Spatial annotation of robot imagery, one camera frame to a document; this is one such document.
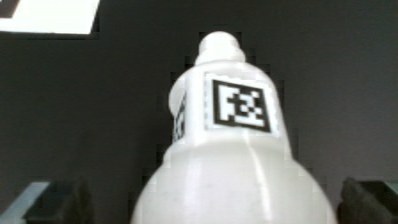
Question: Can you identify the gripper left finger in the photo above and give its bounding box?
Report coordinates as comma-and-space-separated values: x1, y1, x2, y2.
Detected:
0, 180, 94, 224

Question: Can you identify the white lamp bulb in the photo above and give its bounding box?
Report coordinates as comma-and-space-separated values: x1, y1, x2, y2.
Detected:
130, 31, 337, 224

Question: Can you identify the white marker sheet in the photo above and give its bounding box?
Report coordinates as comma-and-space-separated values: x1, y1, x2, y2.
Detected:
0, 0, 99, 35

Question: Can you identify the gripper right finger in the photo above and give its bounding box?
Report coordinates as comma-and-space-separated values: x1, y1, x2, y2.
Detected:
337, 178, 398, 224

